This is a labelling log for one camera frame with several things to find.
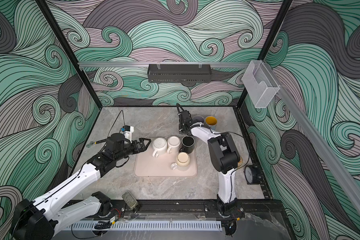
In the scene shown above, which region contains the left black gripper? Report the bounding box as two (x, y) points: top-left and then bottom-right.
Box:
(114, 138), (151, 163)

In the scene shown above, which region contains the pink iridescent mug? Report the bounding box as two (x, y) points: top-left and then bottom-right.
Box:
(193, 116), (205, 124)

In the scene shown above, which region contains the white ribbed-bottom mug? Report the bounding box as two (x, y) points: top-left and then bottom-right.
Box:
(152, 138), (168, 158)

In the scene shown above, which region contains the tall white mug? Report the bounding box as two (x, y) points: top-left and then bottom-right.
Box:
(167, 136), (181, 154)

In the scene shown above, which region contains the blue mug yellow inside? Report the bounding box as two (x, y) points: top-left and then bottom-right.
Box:
(205, 116), (218, 131)

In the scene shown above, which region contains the cream speckled mug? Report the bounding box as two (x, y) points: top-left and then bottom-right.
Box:
(171, 152), (191, 171)

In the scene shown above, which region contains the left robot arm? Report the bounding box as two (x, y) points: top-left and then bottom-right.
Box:
(10, 133), (151, 240)

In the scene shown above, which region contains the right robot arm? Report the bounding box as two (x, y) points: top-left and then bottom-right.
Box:
(176, 104), (241, 218)

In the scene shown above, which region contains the black glossy mug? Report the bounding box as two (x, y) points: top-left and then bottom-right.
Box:
(179, 136), (195, 154)

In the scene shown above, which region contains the pink silicone tray mat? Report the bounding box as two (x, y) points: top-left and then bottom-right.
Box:
(135, 139), (198, 178)

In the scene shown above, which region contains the small metal device front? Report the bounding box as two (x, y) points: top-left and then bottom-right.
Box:
(122, 192), (139, 211)

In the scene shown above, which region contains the colourful round tin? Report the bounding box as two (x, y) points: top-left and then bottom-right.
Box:
(238, 157), (243, 168)

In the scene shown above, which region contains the black alarm clock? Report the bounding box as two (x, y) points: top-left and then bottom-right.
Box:
(244, 165), (262, 185)

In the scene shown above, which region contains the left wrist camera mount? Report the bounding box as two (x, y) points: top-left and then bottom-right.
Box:
(121, 125), (134, 141)

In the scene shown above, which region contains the black wire wall basket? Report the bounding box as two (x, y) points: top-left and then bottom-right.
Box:
(147, 64), (212, 83)

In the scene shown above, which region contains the clear acrylic wall holder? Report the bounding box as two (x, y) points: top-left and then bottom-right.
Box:
(242, 61), (280, 109)

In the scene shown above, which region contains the white slotted cable duct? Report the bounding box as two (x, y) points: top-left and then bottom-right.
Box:
(62, 220), (223, 232)

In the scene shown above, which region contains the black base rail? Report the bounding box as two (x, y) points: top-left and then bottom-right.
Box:
(105, 200), (287, 220)

